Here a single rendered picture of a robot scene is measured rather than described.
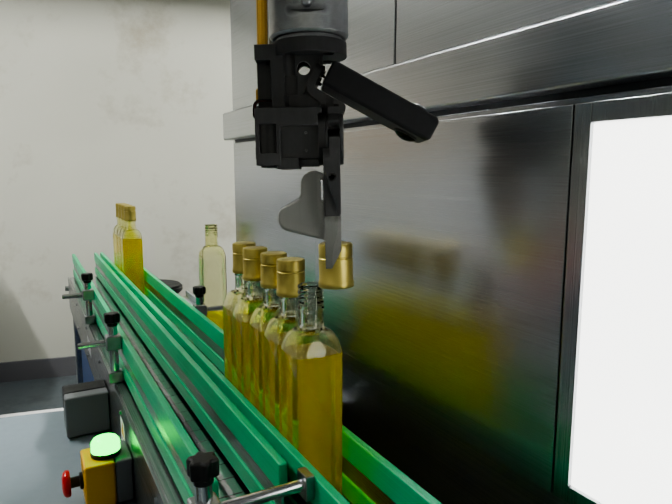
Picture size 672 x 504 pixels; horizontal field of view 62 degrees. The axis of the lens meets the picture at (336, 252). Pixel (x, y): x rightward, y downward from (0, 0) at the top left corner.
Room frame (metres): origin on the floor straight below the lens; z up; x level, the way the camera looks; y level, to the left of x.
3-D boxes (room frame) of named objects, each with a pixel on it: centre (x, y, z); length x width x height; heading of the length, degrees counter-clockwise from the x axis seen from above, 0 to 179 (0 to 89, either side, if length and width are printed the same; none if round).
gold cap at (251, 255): (0.77, 0.11, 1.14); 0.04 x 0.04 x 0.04
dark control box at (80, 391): (1.08, 0.50, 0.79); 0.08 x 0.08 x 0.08; 29
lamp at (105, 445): (0.84, 0.36, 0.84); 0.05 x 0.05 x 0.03
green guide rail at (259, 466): (1.32, 0.48, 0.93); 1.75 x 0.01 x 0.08; 29
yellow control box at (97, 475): (0.83, 0.37, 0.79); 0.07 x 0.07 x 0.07; 29
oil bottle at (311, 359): (0.62, 0.03, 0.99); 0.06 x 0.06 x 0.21; 28
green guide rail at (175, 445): (1.28, 0.54, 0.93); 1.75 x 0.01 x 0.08; 29
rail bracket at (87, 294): (1.40, 0.65, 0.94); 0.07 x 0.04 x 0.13; 119
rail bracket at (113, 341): (0.99, 0.43, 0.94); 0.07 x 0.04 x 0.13; 119
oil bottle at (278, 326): (0.67, 0.05, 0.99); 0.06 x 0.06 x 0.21; 29
